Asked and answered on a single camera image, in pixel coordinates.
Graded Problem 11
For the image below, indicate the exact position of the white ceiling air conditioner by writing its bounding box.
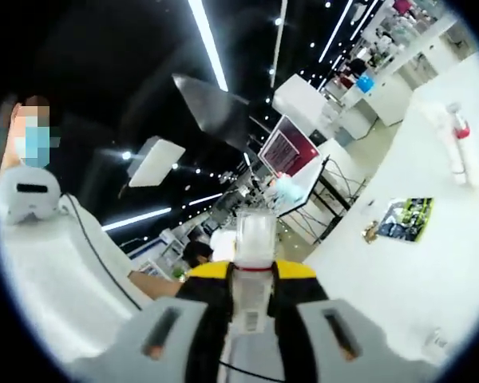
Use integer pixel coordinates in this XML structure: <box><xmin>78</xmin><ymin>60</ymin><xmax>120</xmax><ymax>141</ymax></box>
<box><xmin>127</xmin><ymin>135</ymin><xmax>188</xmax><ymax>188</ymax></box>

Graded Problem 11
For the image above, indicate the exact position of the white skincare tube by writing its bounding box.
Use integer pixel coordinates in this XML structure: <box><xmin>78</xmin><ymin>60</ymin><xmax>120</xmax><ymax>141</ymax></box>
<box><xmin>426</xmin><ymin>104</ymin><xmax>466</xmax><ymax>179</ymax></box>

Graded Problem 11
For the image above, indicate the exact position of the black chest device cable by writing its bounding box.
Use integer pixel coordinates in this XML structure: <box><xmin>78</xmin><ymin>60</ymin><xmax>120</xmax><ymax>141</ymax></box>
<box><xmin>58</xmin><ymin>194</ymin><xmax>143</xmax><ymax>313</ymax></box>

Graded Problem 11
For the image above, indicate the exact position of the clear plastic wrapper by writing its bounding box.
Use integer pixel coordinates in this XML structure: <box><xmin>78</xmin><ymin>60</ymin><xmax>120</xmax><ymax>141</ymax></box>
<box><xmin>430</xmin><ymin>326</ymin><xmax>450</xmax><ymax>353</ymax></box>

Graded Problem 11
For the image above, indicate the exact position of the white standing desk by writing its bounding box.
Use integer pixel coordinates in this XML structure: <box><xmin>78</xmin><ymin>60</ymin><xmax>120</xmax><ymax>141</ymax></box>
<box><xmin>273</xmin><ymin>153</ymin><xmax>370</xmax><ymax>245</ymax></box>

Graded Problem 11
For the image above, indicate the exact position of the blue bin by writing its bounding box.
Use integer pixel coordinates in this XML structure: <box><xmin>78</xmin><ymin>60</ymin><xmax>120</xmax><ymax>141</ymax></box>
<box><xmin>356</xmin><ymin>73</ymin><xmax>376</xmax><ymax>96</ymax></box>

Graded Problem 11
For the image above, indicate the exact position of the dark hanging ceiling panel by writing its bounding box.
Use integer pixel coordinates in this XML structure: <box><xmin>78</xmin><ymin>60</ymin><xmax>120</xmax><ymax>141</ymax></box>
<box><xmin>171</xmin><ymin>73</ymin><xmax>251</xmax><ymax>149</ymax></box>

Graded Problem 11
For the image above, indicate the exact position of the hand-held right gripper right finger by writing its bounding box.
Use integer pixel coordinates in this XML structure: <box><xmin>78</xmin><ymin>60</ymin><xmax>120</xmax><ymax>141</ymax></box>
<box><xmin>268</xmin><ymin>259</ymin><xmax>437</xmax><ymax>383</ymax></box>

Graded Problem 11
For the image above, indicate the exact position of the person's white shirt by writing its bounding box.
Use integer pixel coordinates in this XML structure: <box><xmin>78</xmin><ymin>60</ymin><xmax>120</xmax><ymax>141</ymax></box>
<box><xmin>0</xmin><ymin>171</ymin><xmax>152</xmax><ymax>364</ymax></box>

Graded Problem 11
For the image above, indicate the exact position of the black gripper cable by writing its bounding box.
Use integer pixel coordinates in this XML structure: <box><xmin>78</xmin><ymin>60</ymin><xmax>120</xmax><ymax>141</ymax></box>
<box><xmin>218</xmin><ymin>357</ymin><xmax>285</xmax><ymax>383</ymax></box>

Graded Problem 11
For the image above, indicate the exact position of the red screen computer monitor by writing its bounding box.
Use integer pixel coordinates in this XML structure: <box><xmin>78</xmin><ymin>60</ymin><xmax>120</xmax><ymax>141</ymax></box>
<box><xmin>257</xmin><ymin>114</ymin><xmax>321</xmax><ymax>177</ymax></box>

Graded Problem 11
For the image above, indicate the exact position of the long ceiling light strip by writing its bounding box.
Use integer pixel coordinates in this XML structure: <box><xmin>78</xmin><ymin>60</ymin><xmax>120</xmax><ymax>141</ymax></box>
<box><xmin>187</xmin><ymin>0</ymin><xmax>229</xmax><ymax>92</ymax></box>

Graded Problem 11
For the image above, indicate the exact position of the long white counter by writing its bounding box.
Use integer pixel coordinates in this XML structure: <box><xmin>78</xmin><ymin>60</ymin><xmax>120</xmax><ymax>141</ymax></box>
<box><xmin>323</xmin><ymin>23</ymin><xmax>479</xmax><ymax>140</ymax></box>

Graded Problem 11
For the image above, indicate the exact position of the red collar skincare bottle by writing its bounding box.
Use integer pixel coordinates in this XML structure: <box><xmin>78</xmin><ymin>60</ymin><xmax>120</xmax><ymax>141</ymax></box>
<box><xmin>445</xmin><ymin>101</ymin><xmax>475</xmax><ymax>188</ymax></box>

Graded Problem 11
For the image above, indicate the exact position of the gold foil packet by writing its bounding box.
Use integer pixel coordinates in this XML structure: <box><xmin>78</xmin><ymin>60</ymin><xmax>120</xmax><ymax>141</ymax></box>
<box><xmin>362</xmin><ymin>221</ymin><xmax>381</xmax><ymax>243</ymax></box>

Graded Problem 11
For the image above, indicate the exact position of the white chest device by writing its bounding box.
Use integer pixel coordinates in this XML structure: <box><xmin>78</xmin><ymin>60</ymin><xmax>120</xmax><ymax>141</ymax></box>
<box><xmin>0</xmin><ymin>166</ymin><xmax>61</xmax><ymax>225</ymax></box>

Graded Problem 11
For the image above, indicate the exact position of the clear cap skincare bottle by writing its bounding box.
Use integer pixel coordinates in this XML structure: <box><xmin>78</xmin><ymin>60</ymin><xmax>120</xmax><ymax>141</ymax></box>
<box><xmin>232</xmin><ymin>207</ymin><xmax>281</xmax><ymax>337</ymax></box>

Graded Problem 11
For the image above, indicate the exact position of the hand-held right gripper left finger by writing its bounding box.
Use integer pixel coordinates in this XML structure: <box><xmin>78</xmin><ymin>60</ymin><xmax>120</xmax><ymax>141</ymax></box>
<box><xmin>65</xmin><ymin>260</ymin><xmax>240</xmax><ymax>383</ymax></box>

